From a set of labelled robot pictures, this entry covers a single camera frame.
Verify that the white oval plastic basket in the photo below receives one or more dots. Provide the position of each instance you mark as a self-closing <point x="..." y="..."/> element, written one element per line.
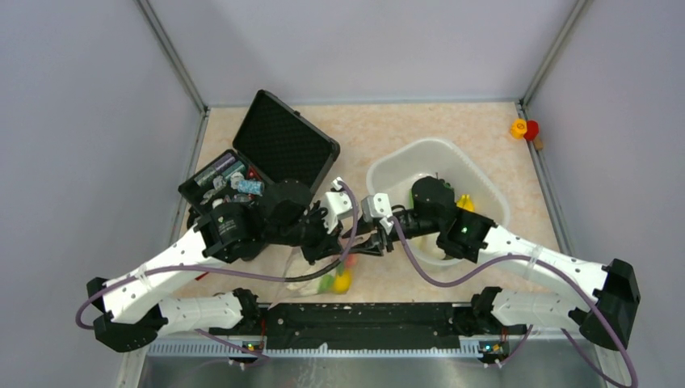
<point x="426" y="169"/>

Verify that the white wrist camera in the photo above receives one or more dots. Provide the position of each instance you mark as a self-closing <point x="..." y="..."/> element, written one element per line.
<point x="376" y="212"/>
<point x="338" y="205"/>

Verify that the orange toy piece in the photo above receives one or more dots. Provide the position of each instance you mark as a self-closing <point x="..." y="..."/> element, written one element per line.
<point x="518" y="129"/>

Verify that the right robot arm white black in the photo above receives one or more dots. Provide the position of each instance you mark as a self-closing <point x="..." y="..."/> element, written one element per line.
<point x="600" y="300"/>

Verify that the yellow toy bell pepper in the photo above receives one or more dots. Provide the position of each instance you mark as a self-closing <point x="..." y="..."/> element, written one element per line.
<point x="465" y="202"/>

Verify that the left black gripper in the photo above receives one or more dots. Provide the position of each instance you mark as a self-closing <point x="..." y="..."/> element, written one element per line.
<point x="327" y="245"/>

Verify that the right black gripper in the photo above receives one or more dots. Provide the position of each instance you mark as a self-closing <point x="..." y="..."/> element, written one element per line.
<point x="380" y="238"/>

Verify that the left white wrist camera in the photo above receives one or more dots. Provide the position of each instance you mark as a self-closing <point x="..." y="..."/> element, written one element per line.
<point x="338" y="205"/>

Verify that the red toy piece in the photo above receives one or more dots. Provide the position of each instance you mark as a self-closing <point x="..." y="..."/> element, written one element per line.
<point x="533" y="130"/>

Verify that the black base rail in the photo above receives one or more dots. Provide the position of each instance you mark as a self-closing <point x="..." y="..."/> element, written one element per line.
<point x="368" y="326"/>

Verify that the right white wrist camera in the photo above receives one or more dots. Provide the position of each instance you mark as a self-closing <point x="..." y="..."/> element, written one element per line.
<point x="376" y="212"/>

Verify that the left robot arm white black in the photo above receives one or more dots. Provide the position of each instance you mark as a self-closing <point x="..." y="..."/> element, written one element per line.
<point x="137" y="308"/>

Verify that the white toy cauliflower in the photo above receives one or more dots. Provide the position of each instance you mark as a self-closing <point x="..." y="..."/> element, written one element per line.
<point x="304" y="288"/>

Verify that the black poker chip case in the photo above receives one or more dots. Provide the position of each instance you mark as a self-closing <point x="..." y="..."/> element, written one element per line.
<point x="273" y="144"/>

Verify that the clear pink-dotted zip bag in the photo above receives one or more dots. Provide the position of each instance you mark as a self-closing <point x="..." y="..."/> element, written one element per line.
<point x="325" y="269"/>

